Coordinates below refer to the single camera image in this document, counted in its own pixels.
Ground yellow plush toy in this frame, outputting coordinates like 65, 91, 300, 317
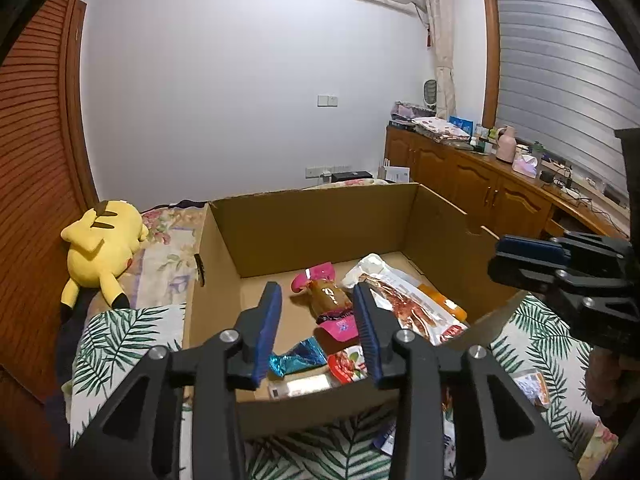
60, 199, 150, 311

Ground silver snack packet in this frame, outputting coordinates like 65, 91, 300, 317
267, 372, 343, 401

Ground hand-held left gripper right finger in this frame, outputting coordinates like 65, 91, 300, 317
352, 282, 583, 480

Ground orange snack packet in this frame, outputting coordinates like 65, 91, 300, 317
420, 284, 468, 322

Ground blue foil snack packet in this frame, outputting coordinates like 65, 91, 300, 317
268, 337, 328, 378

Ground white wall outlet strip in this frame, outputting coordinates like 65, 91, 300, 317
305, 164, 353, 180

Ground brown cardboard box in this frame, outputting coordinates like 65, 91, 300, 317
182, 182, 528, 441

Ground purple floral fabric bundle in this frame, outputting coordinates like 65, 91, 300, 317
390, 101, 426, 126

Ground beige curtain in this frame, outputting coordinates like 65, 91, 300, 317
420, 0, 457, 118

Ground wooden sideboard cabinet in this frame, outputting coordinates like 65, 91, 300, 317
384, 125, 631, 241

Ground leaf-print cloth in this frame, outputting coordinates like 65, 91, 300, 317
70, 295, 621, 480

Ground small clear snack packet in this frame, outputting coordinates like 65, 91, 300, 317
512, 369, 551, 406

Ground long clear meat snack packet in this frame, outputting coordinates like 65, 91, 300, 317
341, 253, 471, 346

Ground pink thermos jug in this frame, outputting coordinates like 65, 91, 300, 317
496, 125, 518, 163

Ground power strip with cables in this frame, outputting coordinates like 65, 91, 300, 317
540, 160, 626, 206

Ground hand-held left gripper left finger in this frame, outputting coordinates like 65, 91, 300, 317
60, 281, 283, 480

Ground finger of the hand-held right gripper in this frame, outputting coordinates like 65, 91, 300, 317
496, 232, 628, 268
487, 256, 592, 307

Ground wooden slatted wardrobe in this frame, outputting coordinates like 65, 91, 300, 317
0, 0, 101, 480

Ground folded floral clothes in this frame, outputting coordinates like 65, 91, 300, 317
414, 116, 471, 142

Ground pink pastry snack packet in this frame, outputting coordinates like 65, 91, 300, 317
291, 261, 371, 345

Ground window with grey blind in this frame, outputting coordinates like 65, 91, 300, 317
480, 0, 640, 196

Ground red and white snack packet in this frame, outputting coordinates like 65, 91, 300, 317
327, 345, 373, 385

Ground white router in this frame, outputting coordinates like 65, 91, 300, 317
380, 157, 411, 183

